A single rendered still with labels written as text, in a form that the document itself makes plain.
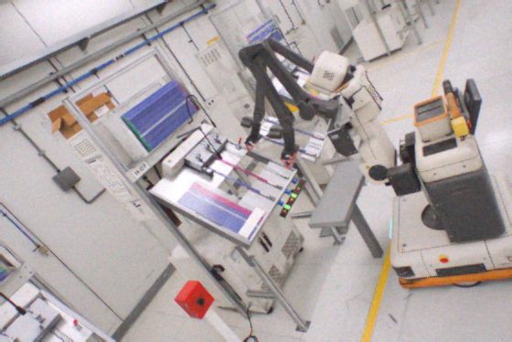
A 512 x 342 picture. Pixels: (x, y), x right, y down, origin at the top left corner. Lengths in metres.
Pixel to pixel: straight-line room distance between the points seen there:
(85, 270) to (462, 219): 3.02
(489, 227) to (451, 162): 0.41
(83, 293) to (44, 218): 0.76
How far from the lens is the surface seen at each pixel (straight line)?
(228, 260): 2.32
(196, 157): 2.35
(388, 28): 6.41
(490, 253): 2.03
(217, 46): 3.22
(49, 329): 1.89
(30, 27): 4.01
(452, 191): 1.83
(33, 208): 3.51
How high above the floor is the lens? 1.71
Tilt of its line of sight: 20 degrees down
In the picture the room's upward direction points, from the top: 34 degrees counter-clockwise
